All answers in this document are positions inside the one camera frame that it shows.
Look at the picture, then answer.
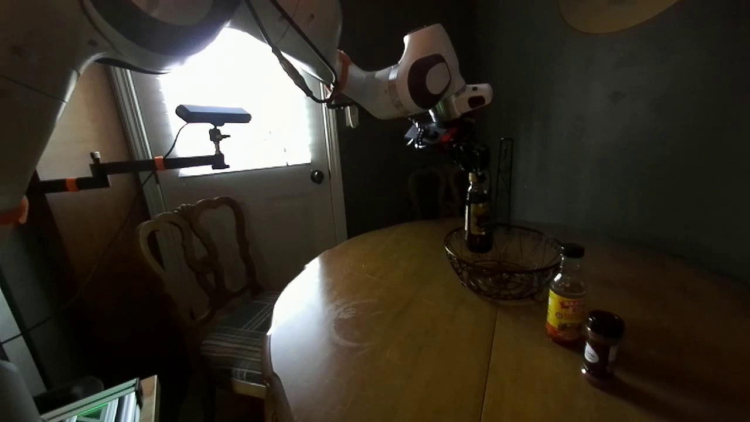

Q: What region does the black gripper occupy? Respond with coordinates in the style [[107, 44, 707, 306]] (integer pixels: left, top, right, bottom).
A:
[[445, 113, 494, 192]]

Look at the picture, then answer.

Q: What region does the bottle with black contents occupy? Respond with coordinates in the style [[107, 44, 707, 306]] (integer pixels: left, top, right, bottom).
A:
[[460, 168, 497, 256]]

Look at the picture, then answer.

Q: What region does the amber bottle with yellow label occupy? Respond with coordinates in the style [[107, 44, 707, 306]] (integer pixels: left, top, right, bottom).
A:
[[545, 242, 589, 350]]

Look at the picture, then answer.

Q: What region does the small dark spice jar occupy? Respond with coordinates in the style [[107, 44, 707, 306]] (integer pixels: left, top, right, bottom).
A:
[[579, 306, 628, 387]]

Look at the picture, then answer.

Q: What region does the white door with window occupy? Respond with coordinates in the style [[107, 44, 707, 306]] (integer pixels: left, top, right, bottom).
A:
[[108, 22, 353, 294]]

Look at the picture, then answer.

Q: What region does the carved wooden chair striped cushion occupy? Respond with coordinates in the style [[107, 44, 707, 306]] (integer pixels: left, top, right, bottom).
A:
[[137, 192, 281, 400]]

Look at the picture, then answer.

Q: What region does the black stand bar orange tape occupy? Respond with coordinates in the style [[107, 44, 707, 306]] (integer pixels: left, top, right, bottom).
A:
[[36, 121, 232, 194]]

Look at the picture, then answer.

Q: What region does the cardboard box with papers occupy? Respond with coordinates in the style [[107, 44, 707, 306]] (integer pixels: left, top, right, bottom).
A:
[[36, 372, 163, 422]]

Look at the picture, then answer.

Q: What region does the grey rounded object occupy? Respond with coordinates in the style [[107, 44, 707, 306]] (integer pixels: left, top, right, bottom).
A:
[[0, 358, 42, 422]]

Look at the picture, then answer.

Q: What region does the wooden chair by dark wall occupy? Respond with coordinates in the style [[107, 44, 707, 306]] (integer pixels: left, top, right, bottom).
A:
[[407, 161, 494, 222]]

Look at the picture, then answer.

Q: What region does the wire mesh basket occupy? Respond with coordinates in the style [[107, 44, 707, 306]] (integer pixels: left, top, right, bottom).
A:
[[442, 221, 565, 302]]

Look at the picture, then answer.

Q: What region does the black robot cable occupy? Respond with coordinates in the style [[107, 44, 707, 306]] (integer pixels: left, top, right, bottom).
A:
[[247, 0, 348, 108]]

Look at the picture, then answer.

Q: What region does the yellow round wall plate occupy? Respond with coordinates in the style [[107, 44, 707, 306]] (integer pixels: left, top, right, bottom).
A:
[[559, 0, 684, 37]]

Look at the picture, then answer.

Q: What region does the black camera on stand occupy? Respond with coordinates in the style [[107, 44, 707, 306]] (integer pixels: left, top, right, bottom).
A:
[[174, 100, 257, 129]]

